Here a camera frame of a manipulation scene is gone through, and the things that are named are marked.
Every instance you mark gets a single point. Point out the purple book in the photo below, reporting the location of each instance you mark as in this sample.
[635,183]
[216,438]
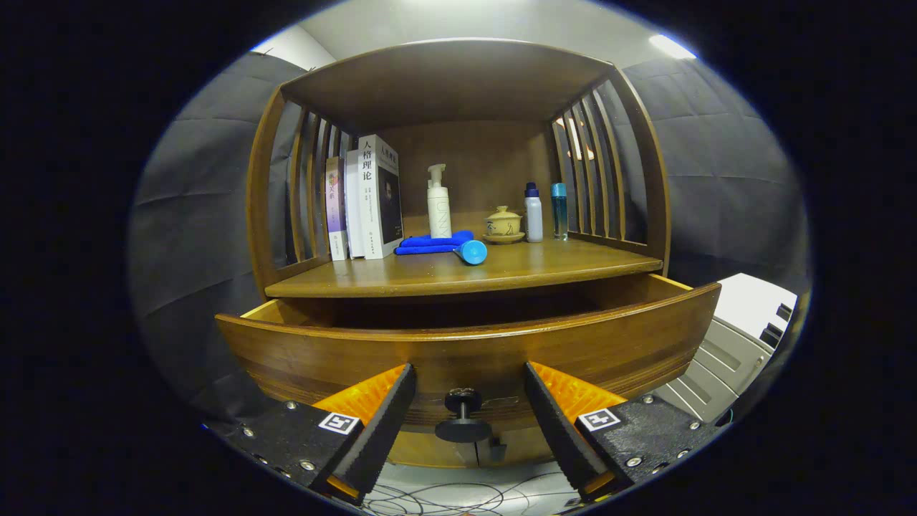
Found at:
[335,208]

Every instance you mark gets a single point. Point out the brown wooden drawer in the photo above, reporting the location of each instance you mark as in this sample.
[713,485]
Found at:
[466,351]

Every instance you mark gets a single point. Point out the white bottle blue cap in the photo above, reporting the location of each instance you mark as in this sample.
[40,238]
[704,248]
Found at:
[534,218]

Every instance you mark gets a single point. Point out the narrow ceiling light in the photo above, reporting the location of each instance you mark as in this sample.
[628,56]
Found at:
[672,46]

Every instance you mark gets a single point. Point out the blue white cosmetic tube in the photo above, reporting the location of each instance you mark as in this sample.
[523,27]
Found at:
[473,252]

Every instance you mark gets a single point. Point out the black drawer knob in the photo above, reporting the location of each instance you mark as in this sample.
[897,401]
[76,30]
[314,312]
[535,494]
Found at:
[463,428]

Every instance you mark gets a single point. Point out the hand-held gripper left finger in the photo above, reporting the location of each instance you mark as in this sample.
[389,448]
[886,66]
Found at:
[387,430]

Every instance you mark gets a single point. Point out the brown wooden countertop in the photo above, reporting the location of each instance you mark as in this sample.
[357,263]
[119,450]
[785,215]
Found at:
[516,269]

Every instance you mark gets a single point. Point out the thick white book dark cover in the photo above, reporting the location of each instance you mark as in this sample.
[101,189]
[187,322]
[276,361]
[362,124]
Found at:
[380,197]

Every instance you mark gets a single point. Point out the thin white book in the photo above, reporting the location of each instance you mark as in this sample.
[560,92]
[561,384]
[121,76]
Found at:
[354,208]

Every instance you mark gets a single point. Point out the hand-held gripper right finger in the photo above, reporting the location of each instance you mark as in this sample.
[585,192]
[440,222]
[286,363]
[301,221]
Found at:
[555,430]

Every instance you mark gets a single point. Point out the white grey drawer unit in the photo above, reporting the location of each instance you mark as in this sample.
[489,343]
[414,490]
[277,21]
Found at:
[745,308]

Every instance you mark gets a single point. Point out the beige lidded teacup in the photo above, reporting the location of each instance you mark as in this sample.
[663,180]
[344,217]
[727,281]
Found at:
[503,223]

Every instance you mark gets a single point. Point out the white pump bottle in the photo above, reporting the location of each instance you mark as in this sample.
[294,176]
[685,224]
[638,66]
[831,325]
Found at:
[439,211]

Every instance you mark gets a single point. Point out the brown wooden cabinet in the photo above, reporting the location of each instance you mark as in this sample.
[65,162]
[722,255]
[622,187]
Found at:
[466,158]

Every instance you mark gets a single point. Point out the blue folded cloth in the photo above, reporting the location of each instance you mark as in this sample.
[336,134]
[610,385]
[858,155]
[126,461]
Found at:
[426,244]

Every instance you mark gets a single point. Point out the teal clear bottle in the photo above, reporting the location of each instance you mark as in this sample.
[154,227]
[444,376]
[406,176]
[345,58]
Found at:
[559,215]

